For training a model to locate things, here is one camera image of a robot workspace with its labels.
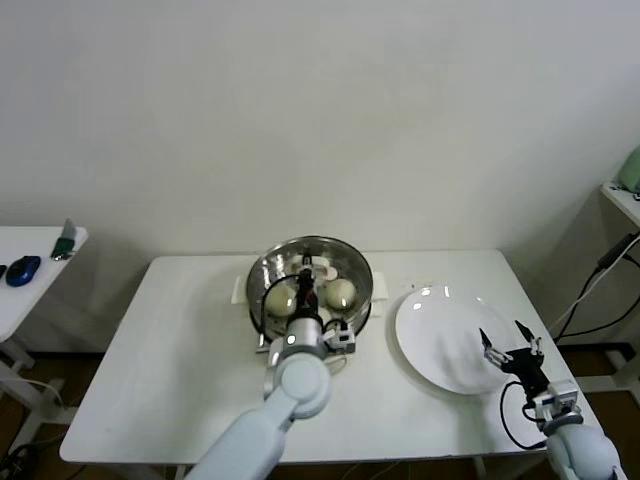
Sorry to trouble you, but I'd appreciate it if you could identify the blue computer mouse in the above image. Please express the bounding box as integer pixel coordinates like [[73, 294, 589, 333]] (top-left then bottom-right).
[[5, 255, 41, 288]]

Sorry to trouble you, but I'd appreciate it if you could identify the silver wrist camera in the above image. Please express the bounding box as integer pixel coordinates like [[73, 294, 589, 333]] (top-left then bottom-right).
[[322, 327, 357, 354], [533, 380, 581, 419]]

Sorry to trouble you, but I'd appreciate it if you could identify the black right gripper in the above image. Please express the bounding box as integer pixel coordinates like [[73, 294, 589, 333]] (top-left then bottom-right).
[[478, 319, 552, 399]]

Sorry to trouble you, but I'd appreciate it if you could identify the black floor cable bundle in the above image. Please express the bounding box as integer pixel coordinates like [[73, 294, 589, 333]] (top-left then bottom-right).
[[0, 442, 44, 480]]

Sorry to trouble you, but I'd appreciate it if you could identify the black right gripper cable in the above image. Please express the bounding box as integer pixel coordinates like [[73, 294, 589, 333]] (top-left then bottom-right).
[[501, 380, 549, 449]]

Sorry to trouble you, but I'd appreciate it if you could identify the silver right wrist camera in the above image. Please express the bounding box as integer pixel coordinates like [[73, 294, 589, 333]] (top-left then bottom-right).
[[533, 380, 581, 419]]

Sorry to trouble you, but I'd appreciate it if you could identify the white steamed baozi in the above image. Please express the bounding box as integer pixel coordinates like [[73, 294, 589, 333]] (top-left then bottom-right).
[[264, 284, 297, 316], [325, 279, 357, 310]]

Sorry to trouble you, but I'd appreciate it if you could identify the white power cable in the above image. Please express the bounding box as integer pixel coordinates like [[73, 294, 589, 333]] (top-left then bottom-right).
[[548, 249, 640, 334]]

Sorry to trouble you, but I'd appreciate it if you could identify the white round plate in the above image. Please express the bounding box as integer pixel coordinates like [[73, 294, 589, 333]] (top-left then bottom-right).
[[394, 285, 518, 396]]

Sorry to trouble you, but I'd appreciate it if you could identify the round glass pot lid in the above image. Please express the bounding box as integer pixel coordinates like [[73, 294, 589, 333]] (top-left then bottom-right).
[[245, 235, 375, 334]]

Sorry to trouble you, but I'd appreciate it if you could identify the stainless steel steamer basket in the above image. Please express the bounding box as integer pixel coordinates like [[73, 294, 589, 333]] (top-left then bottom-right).
[[231, 235, 390, 337]]

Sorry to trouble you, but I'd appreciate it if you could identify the green handled scraper tool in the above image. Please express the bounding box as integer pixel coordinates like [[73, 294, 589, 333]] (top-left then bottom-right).
[[51, 218, 78, 262]]

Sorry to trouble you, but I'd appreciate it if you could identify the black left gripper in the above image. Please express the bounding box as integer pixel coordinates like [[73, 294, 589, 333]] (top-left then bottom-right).
[[294, 251, 322, 322]]

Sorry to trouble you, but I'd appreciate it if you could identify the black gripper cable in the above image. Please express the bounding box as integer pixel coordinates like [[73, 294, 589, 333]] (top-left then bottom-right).
[[255, 277, 301, 355], [501, 380, 549, 449]]

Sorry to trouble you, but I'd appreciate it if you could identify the white floor cable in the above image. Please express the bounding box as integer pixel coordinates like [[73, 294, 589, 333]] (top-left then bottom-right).
[[0, 377, 64, 407]]

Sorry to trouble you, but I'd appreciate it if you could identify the mint green appliance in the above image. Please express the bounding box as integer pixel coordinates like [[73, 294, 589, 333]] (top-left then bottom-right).
[[613, 147, 640, 194]]

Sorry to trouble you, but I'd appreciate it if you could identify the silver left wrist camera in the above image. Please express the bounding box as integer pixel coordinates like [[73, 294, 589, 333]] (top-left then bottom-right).
[[322, 327, 357, 354]]

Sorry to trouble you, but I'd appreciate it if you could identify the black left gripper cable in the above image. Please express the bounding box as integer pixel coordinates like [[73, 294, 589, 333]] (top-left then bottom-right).
[[255, 277, 301, 355]]

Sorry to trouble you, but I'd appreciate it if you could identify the black power cable with adapter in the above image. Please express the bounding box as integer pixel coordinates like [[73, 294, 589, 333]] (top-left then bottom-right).
[[547, 233, 634, 346]]

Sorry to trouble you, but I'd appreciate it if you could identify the white side table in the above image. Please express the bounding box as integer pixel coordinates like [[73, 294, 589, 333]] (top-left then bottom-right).
[[0, 225, 90, 424]]

